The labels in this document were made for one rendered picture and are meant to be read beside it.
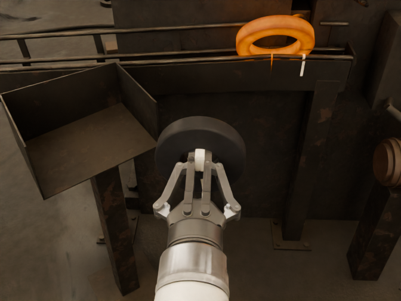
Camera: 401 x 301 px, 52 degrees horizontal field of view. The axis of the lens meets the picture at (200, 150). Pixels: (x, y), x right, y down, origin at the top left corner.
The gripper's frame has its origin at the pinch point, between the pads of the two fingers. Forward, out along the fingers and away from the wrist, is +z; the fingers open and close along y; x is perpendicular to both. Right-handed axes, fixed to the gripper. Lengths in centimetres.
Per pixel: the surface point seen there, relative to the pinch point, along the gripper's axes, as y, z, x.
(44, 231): -59, 35, -75
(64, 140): -31.8, 17.9, -14.8
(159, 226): -17, 39, -76
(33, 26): -125, 211, -85
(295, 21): 19.4, 35.1, 5.9
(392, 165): 46, 23, -25
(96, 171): -21.9, 7.8, -14.1
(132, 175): -30, 58, -70
